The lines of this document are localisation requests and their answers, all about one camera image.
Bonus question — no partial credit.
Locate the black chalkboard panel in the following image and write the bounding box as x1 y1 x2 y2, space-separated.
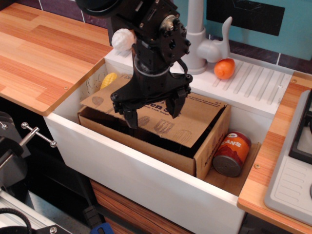
206 0 285 36

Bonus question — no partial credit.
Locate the brown cardboard box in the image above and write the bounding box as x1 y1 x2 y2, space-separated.
78 75 231 179

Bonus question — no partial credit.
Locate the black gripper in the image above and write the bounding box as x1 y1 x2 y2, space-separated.
111 67 193 129

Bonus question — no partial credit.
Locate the orange beans can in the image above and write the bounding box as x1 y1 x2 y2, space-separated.
213 131 252 177

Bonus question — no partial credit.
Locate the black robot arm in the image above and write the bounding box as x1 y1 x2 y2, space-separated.
77 0 193 129

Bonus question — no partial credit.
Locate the orange toy carrot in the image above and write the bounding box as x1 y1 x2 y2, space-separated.
214 58 235 79

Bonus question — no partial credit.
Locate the black clamp mount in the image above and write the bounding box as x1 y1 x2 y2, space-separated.
0 111 32 195

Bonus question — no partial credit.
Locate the aluminium frame rail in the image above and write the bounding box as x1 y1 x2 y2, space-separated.
0 189 68 234

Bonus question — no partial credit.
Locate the white toy sink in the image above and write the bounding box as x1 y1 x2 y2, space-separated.
44 54 293 234

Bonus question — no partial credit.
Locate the grey toy faucet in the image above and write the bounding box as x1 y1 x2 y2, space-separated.
182 0 233 75

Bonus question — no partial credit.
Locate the silver cabinet handle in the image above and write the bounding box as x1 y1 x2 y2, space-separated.
20 122 57 148

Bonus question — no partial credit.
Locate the white toy garlic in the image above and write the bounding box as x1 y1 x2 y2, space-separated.
112 28 136 52

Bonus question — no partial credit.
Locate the blue clamp handle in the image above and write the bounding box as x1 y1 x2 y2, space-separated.
90 222 114 234

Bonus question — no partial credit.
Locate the grey toy stove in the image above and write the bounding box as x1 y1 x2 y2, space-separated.
264 91 312 225

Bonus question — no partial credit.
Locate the yellow toy corn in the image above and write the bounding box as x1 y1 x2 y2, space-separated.
100 73 117 89

